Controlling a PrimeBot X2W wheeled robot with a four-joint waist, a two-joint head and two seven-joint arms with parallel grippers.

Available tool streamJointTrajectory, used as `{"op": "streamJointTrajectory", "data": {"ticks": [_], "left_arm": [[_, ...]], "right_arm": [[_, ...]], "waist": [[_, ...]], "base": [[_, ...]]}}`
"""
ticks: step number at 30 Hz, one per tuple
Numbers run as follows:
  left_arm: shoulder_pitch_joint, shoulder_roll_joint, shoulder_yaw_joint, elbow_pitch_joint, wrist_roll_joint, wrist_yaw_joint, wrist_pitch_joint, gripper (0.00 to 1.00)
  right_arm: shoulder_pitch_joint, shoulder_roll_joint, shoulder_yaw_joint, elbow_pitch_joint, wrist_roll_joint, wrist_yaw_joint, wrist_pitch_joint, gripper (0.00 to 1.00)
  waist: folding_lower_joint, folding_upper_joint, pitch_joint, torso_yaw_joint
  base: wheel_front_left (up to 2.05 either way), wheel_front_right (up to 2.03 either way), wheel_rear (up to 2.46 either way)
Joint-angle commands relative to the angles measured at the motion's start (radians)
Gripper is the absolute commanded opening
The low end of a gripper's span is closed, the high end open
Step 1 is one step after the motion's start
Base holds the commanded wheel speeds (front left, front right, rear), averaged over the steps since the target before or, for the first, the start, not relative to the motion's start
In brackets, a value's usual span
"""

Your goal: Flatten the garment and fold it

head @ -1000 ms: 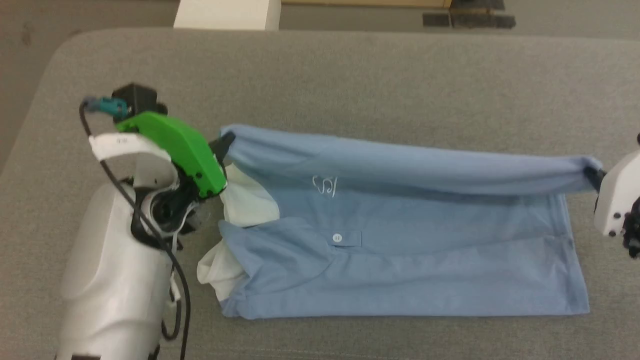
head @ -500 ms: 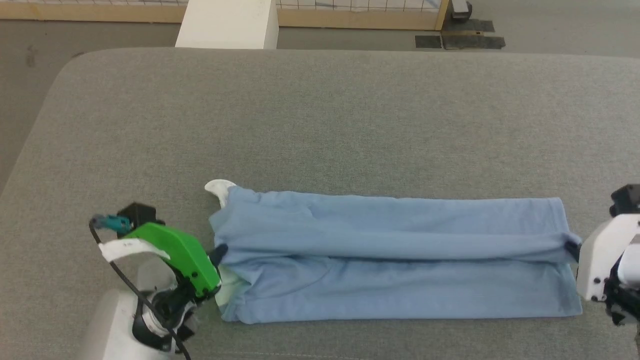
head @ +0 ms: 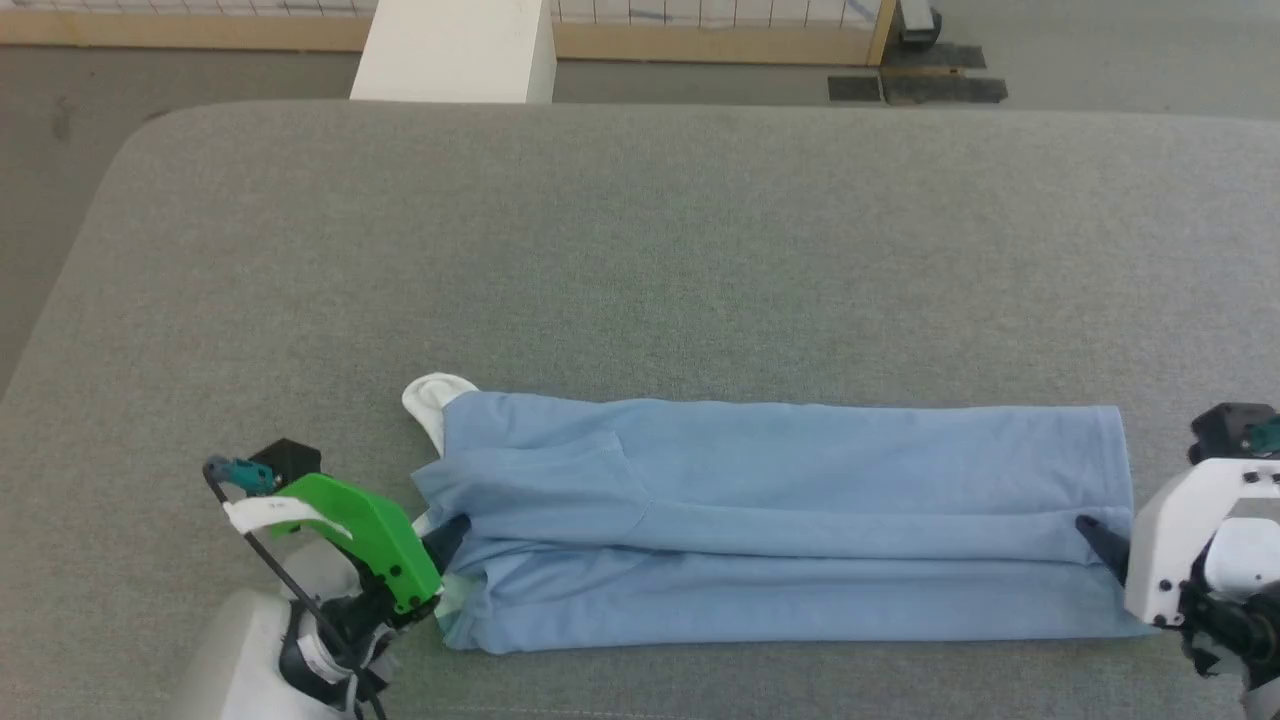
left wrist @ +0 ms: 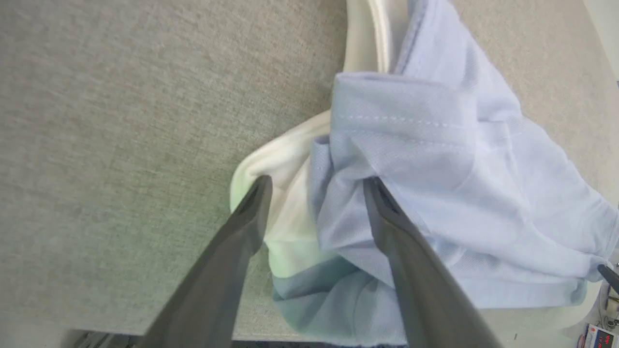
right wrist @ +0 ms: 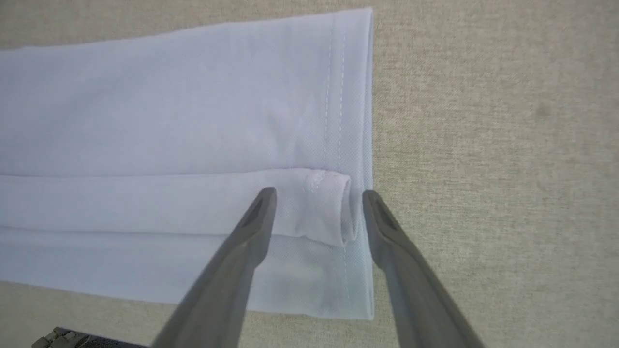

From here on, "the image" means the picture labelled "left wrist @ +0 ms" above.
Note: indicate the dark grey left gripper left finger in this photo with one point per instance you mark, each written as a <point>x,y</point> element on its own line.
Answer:
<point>217,280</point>

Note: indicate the small box with red digits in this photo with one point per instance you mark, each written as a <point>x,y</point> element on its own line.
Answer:
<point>602,337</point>

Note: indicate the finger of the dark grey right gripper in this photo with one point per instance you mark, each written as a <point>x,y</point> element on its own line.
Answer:
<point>610,276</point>

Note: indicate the light blue shirt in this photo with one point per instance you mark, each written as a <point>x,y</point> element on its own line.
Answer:
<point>449,193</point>

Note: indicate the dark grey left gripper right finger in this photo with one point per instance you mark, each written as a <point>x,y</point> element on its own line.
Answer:
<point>425,285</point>

